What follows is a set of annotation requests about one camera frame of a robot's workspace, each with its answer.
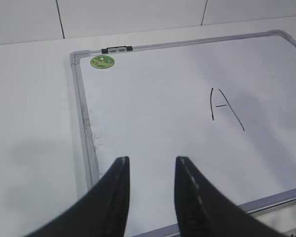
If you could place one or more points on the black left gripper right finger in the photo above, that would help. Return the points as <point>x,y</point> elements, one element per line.
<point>202,211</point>

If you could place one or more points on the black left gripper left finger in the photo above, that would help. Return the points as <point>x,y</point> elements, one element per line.
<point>102,212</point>

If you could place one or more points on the white framed whiteboard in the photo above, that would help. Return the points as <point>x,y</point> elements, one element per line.
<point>227,103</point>

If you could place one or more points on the green round magnet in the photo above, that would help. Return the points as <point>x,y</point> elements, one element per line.
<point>102,62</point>

